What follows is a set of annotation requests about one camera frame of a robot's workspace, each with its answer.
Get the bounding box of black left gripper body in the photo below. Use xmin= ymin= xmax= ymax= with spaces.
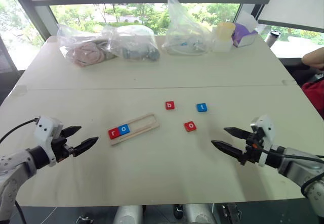
xmin=52 ymin=129 xmax=77 ymax=163

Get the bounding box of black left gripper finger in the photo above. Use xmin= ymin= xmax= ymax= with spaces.
xmin=61 ymin=125 xmax=83 ymax=139
xmin=72 ymin=136 xmax=99 ymax=157

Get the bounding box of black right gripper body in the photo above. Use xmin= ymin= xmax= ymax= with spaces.
xmin=239 ymin=129 xmax=265 ymax=166

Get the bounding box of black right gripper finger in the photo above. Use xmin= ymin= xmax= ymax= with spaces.
xmin=211 ymin=140 xmax=244 ymax=160
xmin=223 ymin=126 xmax=252 ymax=140

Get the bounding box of blue letter tile o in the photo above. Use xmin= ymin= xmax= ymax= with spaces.
xmin=117 ymin=124 xmax=131 ymax=136

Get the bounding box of red letter tile o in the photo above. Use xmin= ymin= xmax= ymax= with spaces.
xmin=184 ymin=121 xmax=197 ymax=133

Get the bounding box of wooden letter tray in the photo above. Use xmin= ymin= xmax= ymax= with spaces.
xmin=108 ymin=112 xmax=160 ymax=147

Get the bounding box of silver rounded robot leg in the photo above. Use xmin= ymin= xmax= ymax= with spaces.
xmin=182 ymin=203 xmax=216 ymax=224
xmin=112 ymin=204 xmax=144 ymax=224

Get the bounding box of red garment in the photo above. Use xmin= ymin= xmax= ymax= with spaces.
xmin=301 ymin=80 xmax=324 ymax=126

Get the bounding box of plastic bag with pink cloth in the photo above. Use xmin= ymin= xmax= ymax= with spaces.
xmin=56 ymin=23 xmax=112 ymax=68

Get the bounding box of white translucent box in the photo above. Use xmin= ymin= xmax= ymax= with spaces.
xmin=212 ymin=27 xmax=233 ymax=53

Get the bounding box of purple and white box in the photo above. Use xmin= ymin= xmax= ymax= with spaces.
xmin=231 ymin=10 xmax=259 ymax=49

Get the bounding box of steel thermos bottle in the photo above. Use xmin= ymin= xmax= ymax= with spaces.
xmin=264 ymin=30 xmax=282 ymax=49

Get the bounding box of yellow plastic cup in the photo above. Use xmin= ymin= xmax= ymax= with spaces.
xmin=216 ymin=21 xmax=236 ymax=42

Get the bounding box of plastic bag with grey items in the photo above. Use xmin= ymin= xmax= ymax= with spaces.
xmin=101 ymin=24 xmax=161 ymax=63

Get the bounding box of tall clear plastic bag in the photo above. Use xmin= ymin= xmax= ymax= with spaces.
xmin=161 ymin=0 xmax=216 ymax=56

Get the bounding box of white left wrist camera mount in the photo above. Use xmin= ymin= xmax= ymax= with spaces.
xmin=33 ymin=116 xmax=64 ymax=168

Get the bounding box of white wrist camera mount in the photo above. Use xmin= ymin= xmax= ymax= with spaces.
xmin=250 ymin=115 xmax=277 ymax=168
xmin=33 ymin=116 xmax=64 ymax=168

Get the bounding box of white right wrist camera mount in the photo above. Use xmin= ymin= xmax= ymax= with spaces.
xmin=250 ymin=115 xmax=277 ymax=168

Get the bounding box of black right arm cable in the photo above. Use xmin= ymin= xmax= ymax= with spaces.
xmin=254 ymin=144 xmax=324 ymax=199

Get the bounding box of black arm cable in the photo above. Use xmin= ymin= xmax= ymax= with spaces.
xmin=254 ymin=144 xmax=324 ymax=199
xmin=0 ymin=118 xmax=40 ymax=144

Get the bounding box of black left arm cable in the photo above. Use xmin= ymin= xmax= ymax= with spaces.
xmin=0 ymin=118 xmax=40 ymax=144

